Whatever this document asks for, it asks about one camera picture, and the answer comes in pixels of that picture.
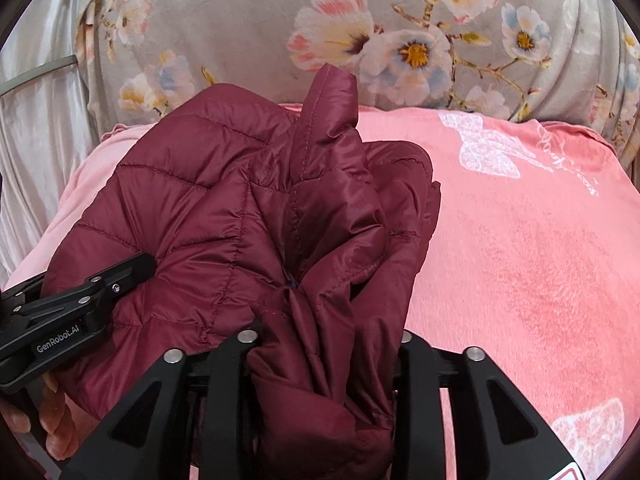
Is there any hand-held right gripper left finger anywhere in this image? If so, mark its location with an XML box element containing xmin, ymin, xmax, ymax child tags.
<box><xmin>60</xmin><ymin>329</ymin><xmax>262</xmax><ymax>480</ymax></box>

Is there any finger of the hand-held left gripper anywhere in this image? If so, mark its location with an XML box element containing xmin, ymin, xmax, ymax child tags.
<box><xmin>10</xmin><ymin>252</ymin><xmax>157</xmax><ymax>333</ymax></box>

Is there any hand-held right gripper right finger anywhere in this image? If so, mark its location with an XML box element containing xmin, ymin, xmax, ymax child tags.
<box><xmin>391</xmin><ymin>329</ymin><xmax>587</xmax><ymax>480</ymax></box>

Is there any maroon quilted puffer jacket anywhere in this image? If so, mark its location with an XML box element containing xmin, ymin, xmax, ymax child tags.
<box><xmin>40</xmin><ymin>62</ymin><xmax>442</xmax><ymax>480</ymax></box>

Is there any person's left hand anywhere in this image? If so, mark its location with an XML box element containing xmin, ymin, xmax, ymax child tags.
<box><xmin>0</xmin><ymin>372</ymin><xmax>97</xmax><ymax>462</ymax></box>

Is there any white satin cloth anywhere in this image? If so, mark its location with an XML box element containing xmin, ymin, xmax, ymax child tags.
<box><xmin>0</xmin><ymin>0</ymin><xmax>103</xmax><ymax>286</ymax></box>

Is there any pink blanket with white bows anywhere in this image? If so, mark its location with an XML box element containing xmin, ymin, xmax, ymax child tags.
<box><xmin>2</xmin><ymin>102</ymin><xmax>640</xmax><ymax>480</ymax></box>

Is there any grey curved rod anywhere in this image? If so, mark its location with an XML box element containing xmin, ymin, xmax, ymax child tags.
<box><xmin>0</xmin><ymin>56</ymin><xmax>82</xmax><ymax>97</ymax></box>

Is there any grey floral blanket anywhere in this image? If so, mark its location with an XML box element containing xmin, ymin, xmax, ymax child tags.
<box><xmin>75</xmin><ymin>0</ymin><xmax>640</xmax><ymax>161</ymax></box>

